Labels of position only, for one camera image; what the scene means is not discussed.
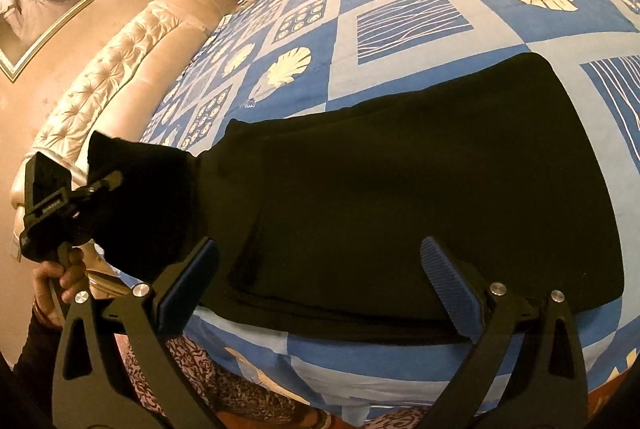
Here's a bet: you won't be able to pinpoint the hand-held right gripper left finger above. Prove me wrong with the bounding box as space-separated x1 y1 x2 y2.
51 236 221 429

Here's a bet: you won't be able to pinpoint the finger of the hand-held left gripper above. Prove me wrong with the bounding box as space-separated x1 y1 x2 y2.
75 170 124 206

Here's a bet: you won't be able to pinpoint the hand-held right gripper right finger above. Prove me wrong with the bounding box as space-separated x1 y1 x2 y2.
420 236 592 429

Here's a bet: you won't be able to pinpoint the black pants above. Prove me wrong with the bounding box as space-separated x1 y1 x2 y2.
87 52 627 346

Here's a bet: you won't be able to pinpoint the person's left forearm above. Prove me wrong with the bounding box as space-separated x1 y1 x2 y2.
12 304 64 429

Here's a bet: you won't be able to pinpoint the person's left hand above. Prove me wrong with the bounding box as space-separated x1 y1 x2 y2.
34 247 89 327

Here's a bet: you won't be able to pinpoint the cream tufted headboard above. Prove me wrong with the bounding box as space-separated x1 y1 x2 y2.
10 0 224 260

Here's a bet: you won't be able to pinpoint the blue patchwork printed bedsheet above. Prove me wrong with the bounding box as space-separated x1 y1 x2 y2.
90 0 640 425

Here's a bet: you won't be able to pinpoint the framed wall picture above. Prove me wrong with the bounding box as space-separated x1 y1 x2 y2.
0 0 95 83

